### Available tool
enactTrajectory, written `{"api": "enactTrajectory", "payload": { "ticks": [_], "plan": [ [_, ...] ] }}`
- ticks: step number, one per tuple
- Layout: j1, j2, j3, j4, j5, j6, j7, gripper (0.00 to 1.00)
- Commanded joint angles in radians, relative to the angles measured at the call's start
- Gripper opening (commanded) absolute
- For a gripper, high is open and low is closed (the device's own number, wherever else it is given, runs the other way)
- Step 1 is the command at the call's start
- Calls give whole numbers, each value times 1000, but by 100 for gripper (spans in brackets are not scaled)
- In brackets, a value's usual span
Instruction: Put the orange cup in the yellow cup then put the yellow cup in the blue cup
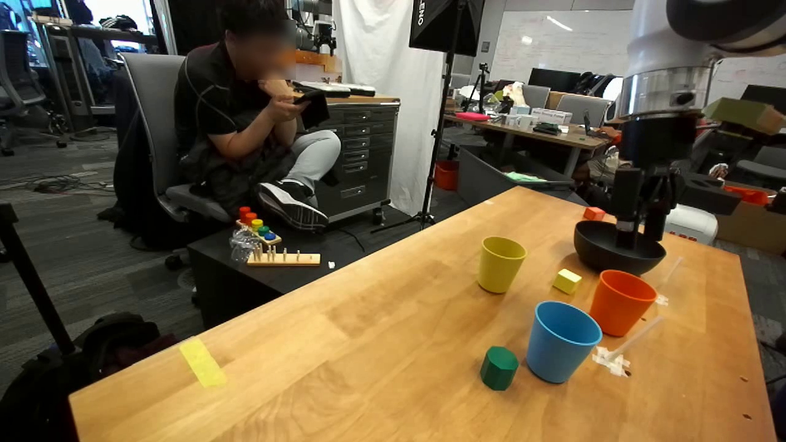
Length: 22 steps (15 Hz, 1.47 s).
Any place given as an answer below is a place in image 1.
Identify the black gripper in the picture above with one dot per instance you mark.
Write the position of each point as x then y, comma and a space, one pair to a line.
658, 138

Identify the orange plastic cup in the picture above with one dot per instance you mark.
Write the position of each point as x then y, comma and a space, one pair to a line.
616, 305

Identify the yellow plastic cup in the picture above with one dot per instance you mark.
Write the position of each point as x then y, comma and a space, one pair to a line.
496, 267

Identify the blue plastic cup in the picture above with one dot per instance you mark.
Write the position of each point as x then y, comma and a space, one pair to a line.
559, 344

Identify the small red block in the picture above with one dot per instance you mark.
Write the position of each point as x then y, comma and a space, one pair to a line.
594, 215

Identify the black bowl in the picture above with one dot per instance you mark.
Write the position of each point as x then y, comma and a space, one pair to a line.
605, 253

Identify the clear plastic stick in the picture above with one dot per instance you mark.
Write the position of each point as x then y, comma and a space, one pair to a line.
669, 278

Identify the yellow cube block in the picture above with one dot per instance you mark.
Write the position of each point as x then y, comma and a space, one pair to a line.
565, 280

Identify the cardboard box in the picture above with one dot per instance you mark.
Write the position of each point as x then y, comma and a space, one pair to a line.
752, 227

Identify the cluttered wooden desk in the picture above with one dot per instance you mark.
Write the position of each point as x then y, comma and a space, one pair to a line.
540, 135

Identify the clear stick with white wad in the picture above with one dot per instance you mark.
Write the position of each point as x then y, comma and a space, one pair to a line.
609, 360

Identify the red bin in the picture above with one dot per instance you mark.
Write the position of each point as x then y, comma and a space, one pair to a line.
445, 174

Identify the black light stand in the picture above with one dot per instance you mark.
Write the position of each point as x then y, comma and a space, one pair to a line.
435, 138

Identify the green cylinder block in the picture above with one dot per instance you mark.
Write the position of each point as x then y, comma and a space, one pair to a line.
499, 370

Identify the black softbox light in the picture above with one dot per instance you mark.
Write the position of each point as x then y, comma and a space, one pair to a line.
445, 26

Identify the grey drawer cabinet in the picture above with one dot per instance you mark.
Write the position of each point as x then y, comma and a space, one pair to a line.
363, 155

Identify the white backdrop cloth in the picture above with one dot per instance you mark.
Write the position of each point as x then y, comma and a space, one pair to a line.
383, 58

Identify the wooden peg toy bar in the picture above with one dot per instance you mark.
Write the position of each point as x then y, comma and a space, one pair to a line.
284, 259

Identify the colourful stacking toy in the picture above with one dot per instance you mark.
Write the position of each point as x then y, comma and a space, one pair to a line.
258, 224

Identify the seated person in black shirt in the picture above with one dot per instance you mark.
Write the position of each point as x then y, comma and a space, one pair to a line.
237, 123

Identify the grey padded office chair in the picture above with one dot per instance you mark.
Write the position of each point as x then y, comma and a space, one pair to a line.
160, 123

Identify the black backpack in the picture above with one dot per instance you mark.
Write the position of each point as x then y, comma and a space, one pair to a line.
107, 360

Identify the black tripod leg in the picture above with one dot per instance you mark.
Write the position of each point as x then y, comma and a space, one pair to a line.
33, 278

